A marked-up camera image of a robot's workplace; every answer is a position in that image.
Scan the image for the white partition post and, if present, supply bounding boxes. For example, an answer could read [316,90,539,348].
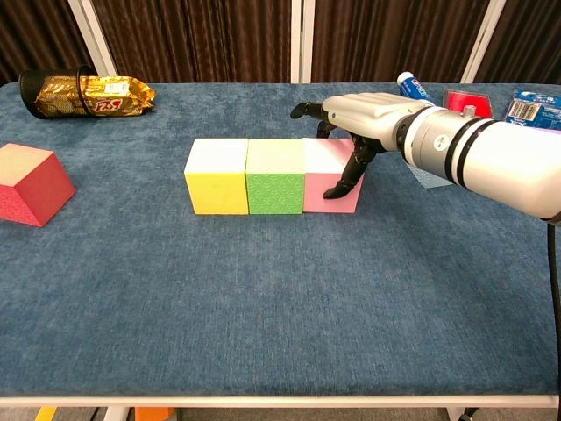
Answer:
[67,0,119,78]
[289,0,316,84]
[459,0,508,84]

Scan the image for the blue cookie box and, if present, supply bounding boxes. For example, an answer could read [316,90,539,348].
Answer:
[504,89,561,131]

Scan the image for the pink cube block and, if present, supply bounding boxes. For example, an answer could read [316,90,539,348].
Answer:
[302,137,366,215]

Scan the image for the brown pleated curtain panel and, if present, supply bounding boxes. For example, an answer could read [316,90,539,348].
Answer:
[475,0,561,85]
[0,0,96,87]
[311,0,490,84]
[91,0,294,84]

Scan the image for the green cube block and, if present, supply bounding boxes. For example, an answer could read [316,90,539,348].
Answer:
[245,139,307,216]

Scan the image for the red cube block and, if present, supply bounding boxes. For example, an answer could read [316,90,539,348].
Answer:
[0,142,77,228]

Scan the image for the black mesh pen cup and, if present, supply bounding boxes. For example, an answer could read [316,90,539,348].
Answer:
[18,65,98,120]

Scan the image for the blue white toothpaste tube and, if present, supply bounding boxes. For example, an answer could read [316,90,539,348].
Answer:
[396,71,435,109]

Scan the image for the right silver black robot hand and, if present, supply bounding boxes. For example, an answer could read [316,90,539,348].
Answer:
[290,92,435,201]

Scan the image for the light blue cube block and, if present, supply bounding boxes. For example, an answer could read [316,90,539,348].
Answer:
[411,164,455,189]

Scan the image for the red ink pad case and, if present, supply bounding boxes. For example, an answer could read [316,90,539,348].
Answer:
[442,89,494,119]

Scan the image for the yellow cube block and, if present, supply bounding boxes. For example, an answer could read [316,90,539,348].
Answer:
[183,138,250,216]

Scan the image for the gold foil snack packet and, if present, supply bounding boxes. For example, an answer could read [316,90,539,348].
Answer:
[34,75,156,118]

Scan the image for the orange object under table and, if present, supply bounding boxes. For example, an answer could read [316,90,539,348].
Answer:
[134,407,176,421]

